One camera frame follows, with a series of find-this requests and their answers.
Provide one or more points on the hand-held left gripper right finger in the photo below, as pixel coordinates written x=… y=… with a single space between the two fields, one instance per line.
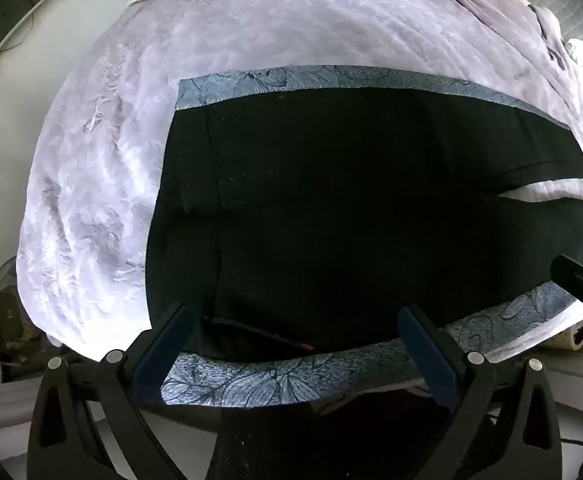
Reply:
x=429 y=360

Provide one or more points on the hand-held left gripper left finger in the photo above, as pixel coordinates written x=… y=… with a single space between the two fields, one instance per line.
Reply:
x=164 y=355

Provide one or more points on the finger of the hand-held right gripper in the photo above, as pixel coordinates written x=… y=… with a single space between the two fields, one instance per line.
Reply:
x=579 y=280

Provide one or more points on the black pants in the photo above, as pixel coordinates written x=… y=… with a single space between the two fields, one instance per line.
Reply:
x=321 y=210

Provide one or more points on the beige roll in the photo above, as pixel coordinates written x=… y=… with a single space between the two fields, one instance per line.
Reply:
x=574 y=335

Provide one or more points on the blue floral mat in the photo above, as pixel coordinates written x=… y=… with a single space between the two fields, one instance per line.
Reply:
x=271 y=375

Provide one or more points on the standing fan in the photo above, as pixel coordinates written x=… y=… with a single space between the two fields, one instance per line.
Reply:
x=6 y=285

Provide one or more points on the grey blanket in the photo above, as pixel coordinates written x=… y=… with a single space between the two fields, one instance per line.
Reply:
x=496 y=5

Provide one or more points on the lavender textured blanket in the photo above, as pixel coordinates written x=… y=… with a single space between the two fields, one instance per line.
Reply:
x=271 y=20

